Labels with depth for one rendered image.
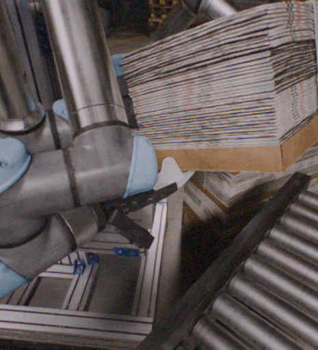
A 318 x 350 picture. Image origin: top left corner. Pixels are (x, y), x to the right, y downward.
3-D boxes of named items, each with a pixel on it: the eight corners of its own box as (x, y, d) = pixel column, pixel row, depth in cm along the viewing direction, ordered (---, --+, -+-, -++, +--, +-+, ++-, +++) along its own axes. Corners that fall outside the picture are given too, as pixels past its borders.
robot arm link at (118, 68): (100, 92, 120) (96, 57, 112) (120, 83, 129) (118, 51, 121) (123, 98, 114) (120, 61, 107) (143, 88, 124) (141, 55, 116)
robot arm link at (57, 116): (111, 154, 78) (105, 106, 70) (59, 164, 74) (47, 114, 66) (101, 136, 87) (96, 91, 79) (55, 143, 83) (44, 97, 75)
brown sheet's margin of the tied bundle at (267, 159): (189, 146, 72) (186, 129, 70) (318, 141, 51) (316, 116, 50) (146, 169, 61) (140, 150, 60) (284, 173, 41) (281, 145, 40)
